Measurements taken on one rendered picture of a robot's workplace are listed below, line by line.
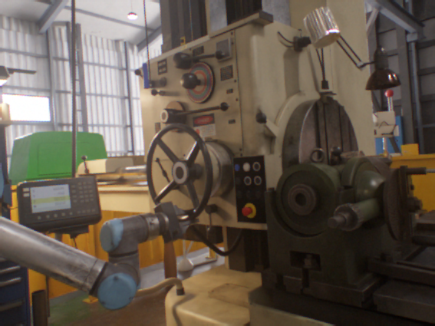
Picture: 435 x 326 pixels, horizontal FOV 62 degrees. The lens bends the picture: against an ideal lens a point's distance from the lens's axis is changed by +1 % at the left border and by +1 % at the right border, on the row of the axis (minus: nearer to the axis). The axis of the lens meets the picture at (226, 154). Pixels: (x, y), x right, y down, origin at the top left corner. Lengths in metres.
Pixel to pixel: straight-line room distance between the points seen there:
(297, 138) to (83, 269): 0.87
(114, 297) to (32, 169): 4.24
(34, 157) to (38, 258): 4.20
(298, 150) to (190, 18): 1.61
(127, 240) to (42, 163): 4.12
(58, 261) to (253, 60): 0.95
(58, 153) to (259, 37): 4.14
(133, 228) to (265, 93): 0.72
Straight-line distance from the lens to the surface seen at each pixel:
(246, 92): 1.43
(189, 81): 1.53
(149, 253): 4.50
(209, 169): 1.23
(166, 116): 1.66
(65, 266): 1.03
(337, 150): 1.02
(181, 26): 2.81
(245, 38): 1.47
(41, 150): 5.21
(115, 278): 1.01
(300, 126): 1.45
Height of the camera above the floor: 1.32
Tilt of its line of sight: 1 degrees up
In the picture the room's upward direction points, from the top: 4 degrees counter-clockwise
